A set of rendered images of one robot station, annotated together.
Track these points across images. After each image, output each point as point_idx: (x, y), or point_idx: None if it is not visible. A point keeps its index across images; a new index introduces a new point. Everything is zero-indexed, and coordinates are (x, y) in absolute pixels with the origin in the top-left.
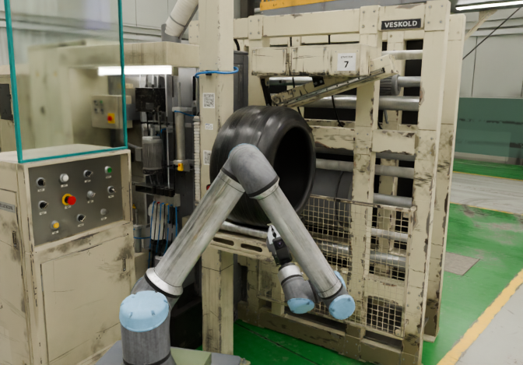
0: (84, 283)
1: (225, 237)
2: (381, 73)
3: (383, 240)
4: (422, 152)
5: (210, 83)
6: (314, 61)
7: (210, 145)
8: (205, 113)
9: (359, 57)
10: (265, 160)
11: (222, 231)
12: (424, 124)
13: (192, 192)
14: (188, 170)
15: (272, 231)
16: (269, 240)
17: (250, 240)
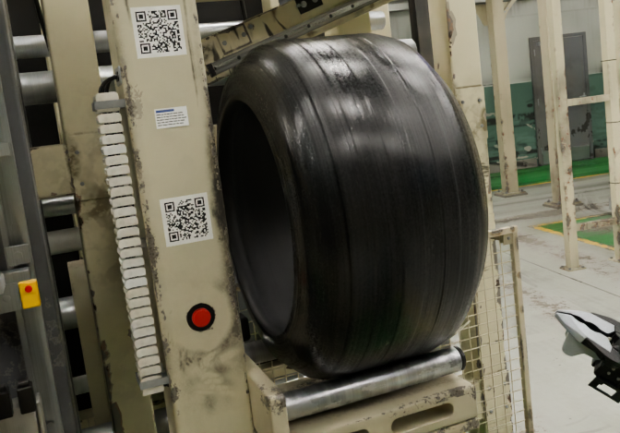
0: None
1: (339, 431)
2: None
3: (477, 302)
4: (470, 126)
5: None
6: None
7: (185, 176)
8: (149, 76)
9: None
10: None
11: (298, 423)
12: (463, 77)
13: (6, 384)
14: (18, 307)
15: (581, 322)
16: (602, 345)
17: (413, 401)
